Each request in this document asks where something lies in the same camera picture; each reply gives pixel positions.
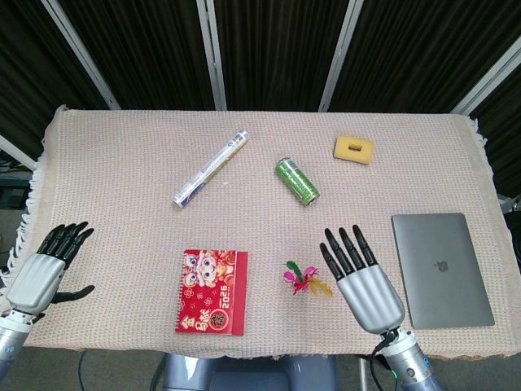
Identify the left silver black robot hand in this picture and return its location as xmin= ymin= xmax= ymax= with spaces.
xmin=5 ymin=221 xmax=96 ymax=315

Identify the white metal frame post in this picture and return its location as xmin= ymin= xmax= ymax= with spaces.
xmin=39 ymin=0 xmax=122 ymax=111
xmin=318 ymin=0 xmax=365 ymax=112
xmin=0 ymin=133 xmax=38 ymax=169
xmin=450 ymin=47 xmax=521 ymax=116
xmin=196 ymin=0 xmax=228 ymax=112

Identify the red 2026 spiral desk calendar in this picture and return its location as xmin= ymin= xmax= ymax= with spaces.
xmin=174 ymin=248 xmax=249 ymax=337

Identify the grey laptop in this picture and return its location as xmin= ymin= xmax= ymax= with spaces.
xmin=391 ymin=213 xmax=497 ymax=330

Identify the yellow sponge with hole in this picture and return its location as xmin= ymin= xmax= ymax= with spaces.
xmin=332 ymin=135 xmax=375 ymax=167

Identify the grey-blue robot torso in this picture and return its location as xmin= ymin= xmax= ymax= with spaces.
xmin=162 ymin=352 xmax=339 ymax=391

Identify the cling film roll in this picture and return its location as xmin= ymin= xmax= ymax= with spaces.
xmin=172 ymin=130 xmax=251 ymax=209

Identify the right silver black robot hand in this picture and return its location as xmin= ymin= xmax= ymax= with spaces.
xmin=319 ymin=224 xmax=406 ymax=335

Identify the beige woven tablecloth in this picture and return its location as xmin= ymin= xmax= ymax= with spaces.
xmin=0 ymin=104 xmax=521 ymax=360

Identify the green drink can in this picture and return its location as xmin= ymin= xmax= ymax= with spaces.
xmin=274 ymin=156 xmax=319 ymax=208

